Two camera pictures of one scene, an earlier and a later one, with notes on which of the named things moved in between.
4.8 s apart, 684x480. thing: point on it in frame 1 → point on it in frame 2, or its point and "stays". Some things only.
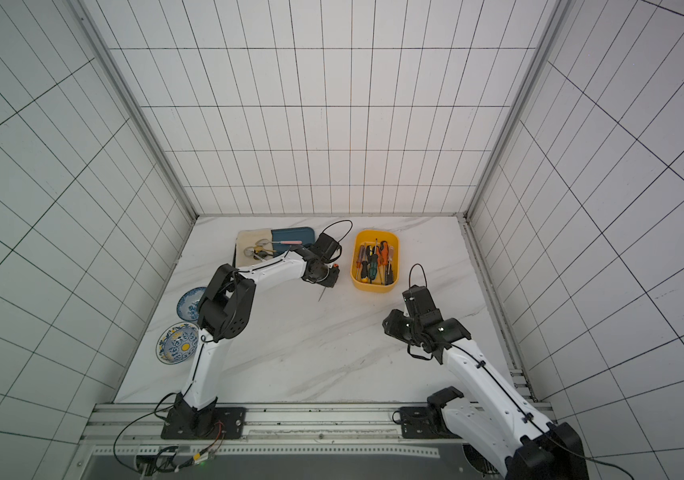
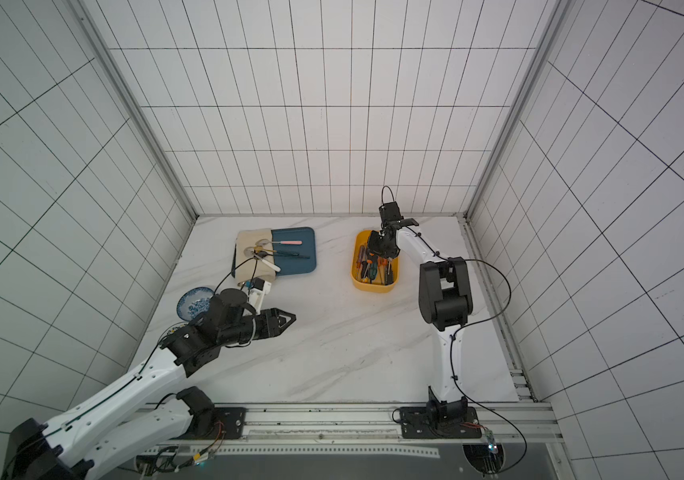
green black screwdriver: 373,265 stays
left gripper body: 326,276 → 262,323
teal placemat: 304,234 stays
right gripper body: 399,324 → 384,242
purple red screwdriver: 359,260 stays
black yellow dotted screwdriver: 389,267 stays
